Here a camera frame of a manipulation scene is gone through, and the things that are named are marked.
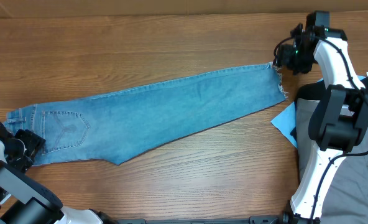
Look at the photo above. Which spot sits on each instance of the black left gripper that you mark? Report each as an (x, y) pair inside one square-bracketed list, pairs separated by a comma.
[(33, 142)]

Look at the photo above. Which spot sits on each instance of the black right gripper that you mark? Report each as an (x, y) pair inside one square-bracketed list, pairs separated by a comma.
[(285, 55)]

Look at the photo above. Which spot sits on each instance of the light blue denim jeans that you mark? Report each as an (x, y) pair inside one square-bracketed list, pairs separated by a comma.
[(121, 125)]

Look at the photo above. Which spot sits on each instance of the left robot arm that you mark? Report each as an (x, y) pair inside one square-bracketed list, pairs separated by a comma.
[(23, 200)]

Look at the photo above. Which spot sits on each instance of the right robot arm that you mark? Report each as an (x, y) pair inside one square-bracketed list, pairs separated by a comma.
[(339, 121)]

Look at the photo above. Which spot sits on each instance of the black folded garment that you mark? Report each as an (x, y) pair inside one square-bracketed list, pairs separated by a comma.
[(307, 99)]

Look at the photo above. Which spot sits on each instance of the light blue folded shirt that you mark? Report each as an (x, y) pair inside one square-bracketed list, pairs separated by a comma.
[(285, 122)]

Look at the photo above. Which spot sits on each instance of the grey folded trousers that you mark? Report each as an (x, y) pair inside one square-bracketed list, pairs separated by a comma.
[(347, 197)]

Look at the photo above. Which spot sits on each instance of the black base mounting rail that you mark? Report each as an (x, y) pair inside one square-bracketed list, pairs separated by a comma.
[(250, 220)]

